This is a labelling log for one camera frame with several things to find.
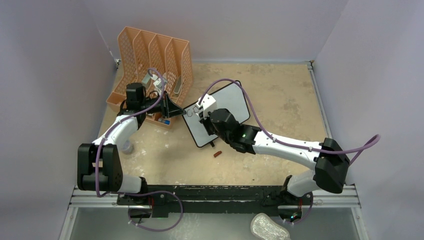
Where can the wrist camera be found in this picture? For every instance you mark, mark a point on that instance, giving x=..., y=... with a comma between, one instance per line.
x=205, y=106
x=158, y=83

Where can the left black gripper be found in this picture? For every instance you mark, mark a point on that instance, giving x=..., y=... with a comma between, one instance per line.
x=166, y=104

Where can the peach plastic file organizer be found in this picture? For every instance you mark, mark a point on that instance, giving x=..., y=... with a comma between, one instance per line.
x=140, y=50

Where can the silver foil pouch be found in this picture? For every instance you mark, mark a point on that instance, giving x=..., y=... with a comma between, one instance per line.
x=264, y=228

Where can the black framed whiteboard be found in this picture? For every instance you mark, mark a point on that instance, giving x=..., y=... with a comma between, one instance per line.
x=229, y=97

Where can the aluminium frame rail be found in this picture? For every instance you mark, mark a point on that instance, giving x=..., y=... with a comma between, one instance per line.
x=350, y=196

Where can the grey eraser block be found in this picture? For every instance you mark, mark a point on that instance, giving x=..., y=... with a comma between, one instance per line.
x=146, y=81

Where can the grey rounded case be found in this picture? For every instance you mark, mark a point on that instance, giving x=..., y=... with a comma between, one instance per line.
x=178, y=86

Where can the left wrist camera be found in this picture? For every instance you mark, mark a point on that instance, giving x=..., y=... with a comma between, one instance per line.
x=158, y=83

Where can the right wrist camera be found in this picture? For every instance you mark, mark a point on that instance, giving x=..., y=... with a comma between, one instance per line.
x=205, y=106

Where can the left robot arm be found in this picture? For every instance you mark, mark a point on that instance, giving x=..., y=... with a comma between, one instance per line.
x=98, y=163

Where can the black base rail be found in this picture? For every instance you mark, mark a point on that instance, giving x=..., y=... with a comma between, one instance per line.
x=163, y=200

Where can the brown marker cap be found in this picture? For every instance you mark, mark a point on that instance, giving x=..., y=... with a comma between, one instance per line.
x=217, y=154

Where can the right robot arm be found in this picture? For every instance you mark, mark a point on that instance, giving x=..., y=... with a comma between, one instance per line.
x=325, y=171

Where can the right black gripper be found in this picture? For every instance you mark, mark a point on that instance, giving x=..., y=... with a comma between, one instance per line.
x=205, y=121

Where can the clear plastic jar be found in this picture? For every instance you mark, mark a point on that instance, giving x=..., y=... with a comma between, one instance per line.
x=127, y=148

